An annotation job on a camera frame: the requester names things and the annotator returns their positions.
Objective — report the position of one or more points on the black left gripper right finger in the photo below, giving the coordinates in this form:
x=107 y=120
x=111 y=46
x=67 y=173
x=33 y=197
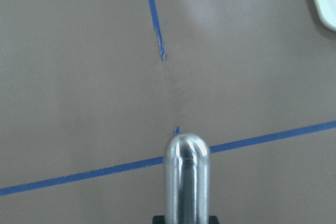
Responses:
x=213 y=220

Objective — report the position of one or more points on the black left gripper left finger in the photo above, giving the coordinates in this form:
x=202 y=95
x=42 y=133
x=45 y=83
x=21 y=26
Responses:
x=158 y=220

